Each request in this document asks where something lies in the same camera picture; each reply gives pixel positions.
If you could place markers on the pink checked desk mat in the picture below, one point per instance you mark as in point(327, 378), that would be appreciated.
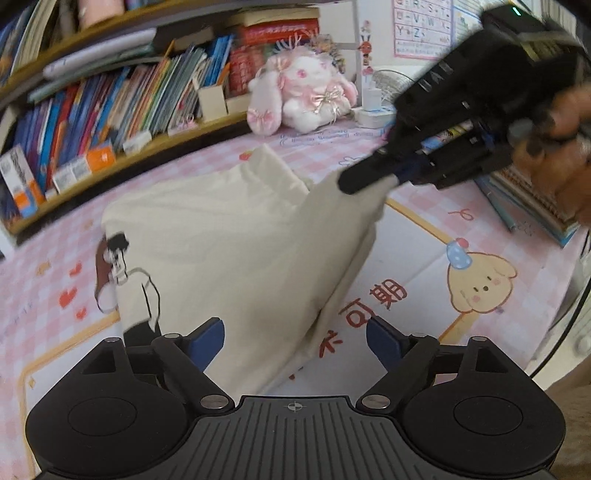
point(415, 240)

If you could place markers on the white charger block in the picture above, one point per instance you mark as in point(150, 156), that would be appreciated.
point(137, 142)

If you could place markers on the tall white orange box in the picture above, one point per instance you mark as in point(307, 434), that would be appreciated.
point(21, 182)

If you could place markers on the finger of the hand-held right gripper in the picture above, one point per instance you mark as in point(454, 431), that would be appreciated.
point(369, 173)

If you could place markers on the cream printed t-shirt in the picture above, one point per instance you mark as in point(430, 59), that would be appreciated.
point(231, 240)

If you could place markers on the white mesh basket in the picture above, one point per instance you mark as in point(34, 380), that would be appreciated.
point(392, 83)

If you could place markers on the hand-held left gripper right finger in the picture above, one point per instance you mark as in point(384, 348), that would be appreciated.
point(383, 339)

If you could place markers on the low cream box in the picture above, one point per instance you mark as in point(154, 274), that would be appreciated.
point(239, 104)

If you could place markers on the white plug adapter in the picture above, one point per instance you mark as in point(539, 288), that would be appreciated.
point(373, 98)

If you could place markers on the row of colourful books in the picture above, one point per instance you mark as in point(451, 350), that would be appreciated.
point(115, 106)

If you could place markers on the deer wall sticker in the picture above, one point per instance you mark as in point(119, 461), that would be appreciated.
point(367, 46)

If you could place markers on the pink white plush bunny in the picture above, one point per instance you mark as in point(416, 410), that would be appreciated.
point(304, 97)

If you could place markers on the person's right hand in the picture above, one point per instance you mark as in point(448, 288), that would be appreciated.
point(572, 161)

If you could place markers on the cream pen holder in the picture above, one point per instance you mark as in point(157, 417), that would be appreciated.
point(213, 102)

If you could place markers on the wooden bookshelf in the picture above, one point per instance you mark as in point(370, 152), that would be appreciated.
point(152, 141)

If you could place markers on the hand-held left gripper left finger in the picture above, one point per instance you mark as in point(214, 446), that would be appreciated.
point(210, 339)

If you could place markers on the stack of notebooks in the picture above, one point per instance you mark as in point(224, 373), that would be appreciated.
point(531, 203)

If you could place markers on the flat white orange box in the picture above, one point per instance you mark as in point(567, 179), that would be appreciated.
point(83, 166)

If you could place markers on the alphabet wall poster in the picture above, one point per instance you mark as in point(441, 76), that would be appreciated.
point(422, 27)

